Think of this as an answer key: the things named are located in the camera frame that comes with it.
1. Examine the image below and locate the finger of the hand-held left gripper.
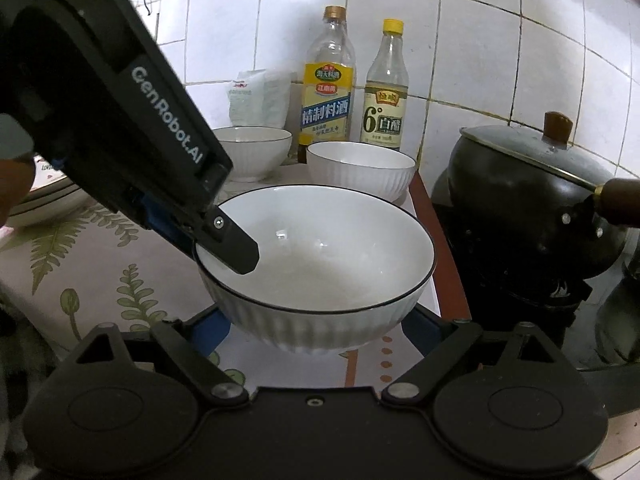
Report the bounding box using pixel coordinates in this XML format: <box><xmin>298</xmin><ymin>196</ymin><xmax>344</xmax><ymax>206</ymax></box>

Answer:
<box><xmin>196</xmin><ymin>204</ymin><xmax>261</xmax><ymax>276</ymax></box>
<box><xmin>140</xmin><ymin>192</ymin><xmax>201</xmax><ymax>256</ymax></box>

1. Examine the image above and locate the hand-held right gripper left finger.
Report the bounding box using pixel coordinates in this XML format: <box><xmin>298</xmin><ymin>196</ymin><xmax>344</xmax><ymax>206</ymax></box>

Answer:
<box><xmin>75</xmin><ymin>305</ymin><xmax>248</xmax><ymax>406</ymax></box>

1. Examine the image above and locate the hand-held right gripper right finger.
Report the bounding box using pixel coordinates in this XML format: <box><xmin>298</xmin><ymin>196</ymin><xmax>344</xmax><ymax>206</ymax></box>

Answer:
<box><xmin>381</xmin><ymin>306</ymin><xmax>561</xmax><ymax>403</ymax></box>

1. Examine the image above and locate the small white bowl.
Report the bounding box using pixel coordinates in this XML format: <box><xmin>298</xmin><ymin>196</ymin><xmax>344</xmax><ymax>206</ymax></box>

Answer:
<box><xmin>306</xmin><ymin>141</ymin><xmax>417</xmax><ymax>207</ymax></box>
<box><xmin>211</xmin><ymin>126</ymin><xmax>294</xmax><ymax>183</ymax></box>
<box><xmin>194</xmin><ymin>184</ymin><xmax>437</xmax><ymax>357</ymax></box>

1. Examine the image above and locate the pink rabbit print plate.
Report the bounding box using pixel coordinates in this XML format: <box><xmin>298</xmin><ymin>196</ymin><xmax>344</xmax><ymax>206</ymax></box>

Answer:
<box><xmin>27</xmin><ymin>152</ymin><xmax>71</xmax><ymax>183</ymax></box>

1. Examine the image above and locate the person's left hand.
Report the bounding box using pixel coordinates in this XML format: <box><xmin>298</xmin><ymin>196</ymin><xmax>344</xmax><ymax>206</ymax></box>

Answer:
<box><xmin>0</xmin><ymin>158</ymin><xmax>37</xmax><ymax>228</ymax></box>

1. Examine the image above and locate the floral tablecloth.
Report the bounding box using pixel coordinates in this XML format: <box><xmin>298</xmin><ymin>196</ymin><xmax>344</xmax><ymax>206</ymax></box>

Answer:
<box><xmin>0</xmin><ymin>160</ymin><xmax>471</xmax><ymax>391</ymax></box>

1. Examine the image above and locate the black gas stove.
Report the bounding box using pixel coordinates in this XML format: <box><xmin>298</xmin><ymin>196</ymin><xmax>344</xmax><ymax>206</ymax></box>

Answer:
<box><xmin>431</xmin><ymin>175</ymin><xmax>640</xmax><ymax>376</ymax></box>

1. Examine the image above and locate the black cooking pot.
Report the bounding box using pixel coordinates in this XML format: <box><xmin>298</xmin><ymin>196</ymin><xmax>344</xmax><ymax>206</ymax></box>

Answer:
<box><xmin>446</xmin><ymin>125</ymin><xmax>640</xmax><ymax>281</ymax></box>

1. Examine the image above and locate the white salt bag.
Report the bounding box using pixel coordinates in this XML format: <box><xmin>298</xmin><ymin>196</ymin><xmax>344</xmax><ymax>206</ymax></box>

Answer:
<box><xmin>227</xmin><ymin>69</ymin><xmax>297</xmax><ymax>131</ymax></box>

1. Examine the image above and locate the cooking wine bottle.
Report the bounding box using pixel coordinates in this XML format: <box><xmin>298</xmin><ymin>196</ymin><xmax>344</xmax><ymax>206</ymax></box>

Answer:
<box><xmin>298</xmin><ymin>6</ymin><xmax>357</xmax><ymax>163</ymax></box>

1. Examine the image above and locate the person's patterned clothing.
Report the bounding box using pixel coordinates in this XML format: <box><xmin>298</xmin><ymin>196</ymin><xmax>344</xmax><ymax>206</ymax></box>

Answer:
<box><xmin>0</xmin><ymin>300</ymin><xmax>56</xmax><ymax>461</ymax></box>

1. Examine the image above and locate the clear vinegar bottle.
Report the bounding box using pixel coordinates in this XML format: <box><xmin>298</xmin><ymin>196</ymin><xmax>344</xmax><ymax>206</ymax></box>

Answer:
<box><xmin>360</xmin><ymin>19</ymin><xmax>410</xmax><ymax>153</ymax></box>

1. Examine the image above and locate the pot lid with wooden knob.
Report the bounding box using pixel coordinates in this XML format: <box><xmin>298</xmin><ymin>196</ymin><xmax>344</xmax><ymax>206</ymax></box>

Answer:
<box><xmin>459</xmin><ymin>111</ymin><xmax>608</xmax><ymax>195</ymax></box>

